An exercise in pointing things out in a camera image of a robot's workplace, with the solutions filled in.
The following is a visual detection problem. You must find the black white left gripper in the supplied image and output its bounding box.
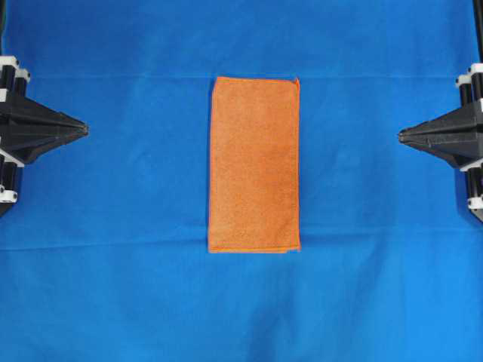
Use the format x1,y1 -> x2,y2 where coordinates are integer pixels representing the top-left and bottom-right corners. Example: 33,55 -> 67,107
1,56 -> 88,216

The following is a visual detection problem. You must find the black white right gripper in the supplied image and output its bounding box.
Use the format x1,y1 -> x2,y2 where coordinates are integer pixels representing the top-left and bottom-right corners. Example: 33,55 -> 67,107
398,63 -> 483,223

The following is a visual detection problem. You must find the orange microfiber towel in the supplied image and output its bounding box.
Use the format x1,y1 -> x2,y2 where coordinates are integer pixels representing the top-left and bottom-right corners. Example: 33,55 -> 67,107
208,77 -> 301,253

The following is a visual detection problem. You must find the blue table cloth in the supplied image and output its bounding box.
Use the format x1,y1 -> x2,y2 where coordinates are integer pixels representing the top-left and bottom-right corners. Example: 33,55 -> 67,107
1,1 -> 482,361

